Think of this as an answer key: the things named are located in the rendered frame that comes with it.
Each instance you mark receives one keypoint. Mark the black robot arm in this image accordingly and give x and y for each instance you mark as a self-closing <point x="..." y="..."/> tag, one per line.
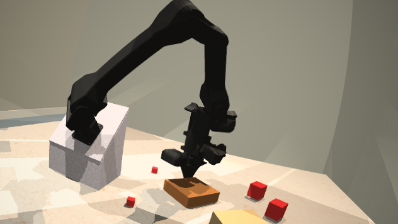
<point x="179" y="21"/>

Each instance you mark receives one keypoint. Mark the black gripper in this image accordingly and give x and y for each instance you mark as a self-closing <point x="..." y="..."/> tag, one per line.
<point x="186" y="160"/>

